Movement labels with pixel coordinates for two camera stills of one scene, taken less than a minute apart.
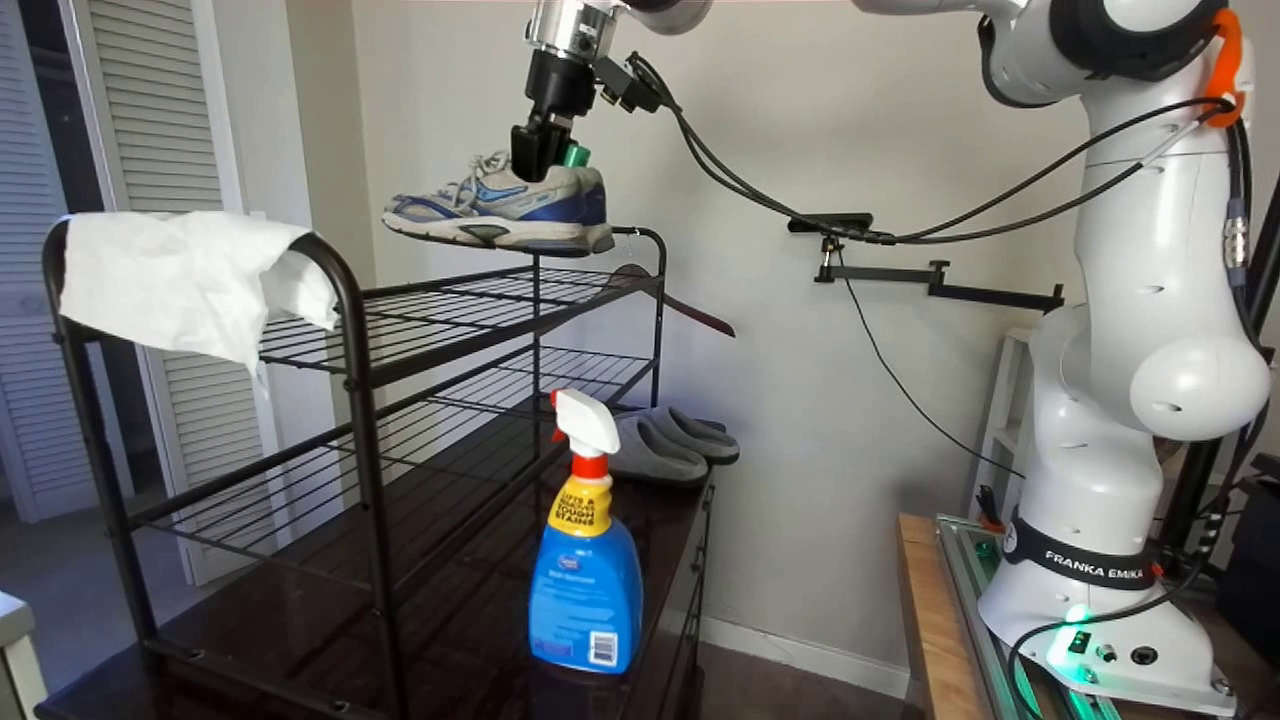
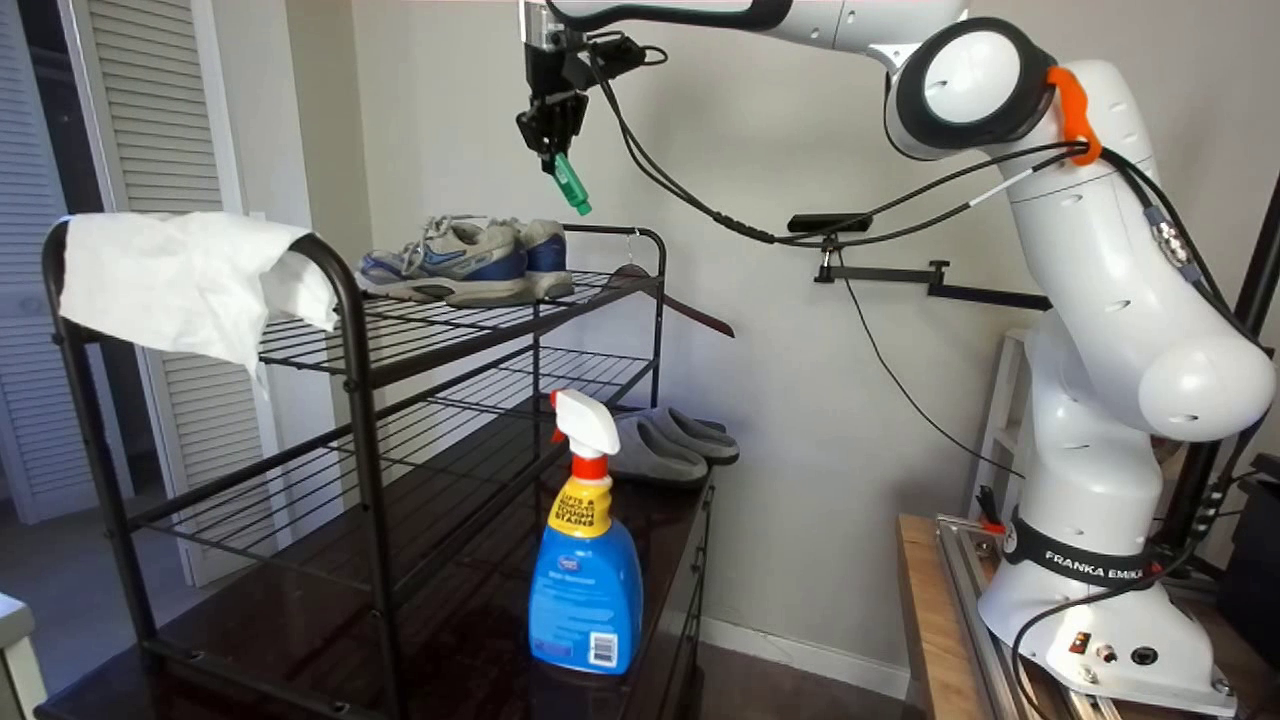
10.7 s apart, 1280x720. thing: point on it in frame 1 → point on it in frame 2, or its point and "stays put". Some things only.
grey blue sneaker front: (491, 203) → (486, 290)
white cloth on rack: (186, 283) stays put
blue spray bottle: (586, 602) stays put
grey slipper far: (709, 437) stays put
